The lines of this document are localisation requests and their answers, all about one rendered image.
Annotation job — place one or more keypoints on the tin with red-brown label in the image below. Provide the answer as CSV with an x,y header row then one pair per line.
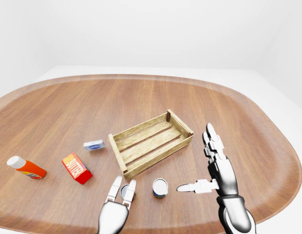
x,y
124,192

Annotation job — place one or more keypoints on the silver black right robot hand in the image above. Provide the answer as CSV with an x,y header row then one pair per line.
x,y
222,174

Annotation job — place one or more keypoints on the orange bottle with white cap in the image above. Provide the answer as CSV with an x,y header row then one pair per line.
x,y
28,168

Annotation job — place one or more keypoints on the red yellow butter box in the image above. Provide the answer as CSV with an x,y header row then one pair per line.
x,y
76,168

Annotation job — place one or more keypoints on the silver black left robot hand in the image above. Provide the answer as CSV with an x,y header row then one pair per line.
x,y
113,215

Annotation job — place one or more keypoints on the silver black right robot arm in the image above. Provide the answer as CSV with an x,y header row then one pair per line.
x,y
237,217

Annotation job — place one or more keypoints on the wooden slat tray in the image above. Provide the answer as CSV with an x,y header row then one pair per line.
x,y
151,146

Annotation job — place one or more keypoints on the small blue white box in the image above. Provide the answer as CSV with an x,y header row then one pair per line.
x,y
94,145

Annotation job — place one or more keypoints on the tin with blue label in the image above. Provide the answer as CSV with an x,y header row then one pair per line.
x,y
160,188

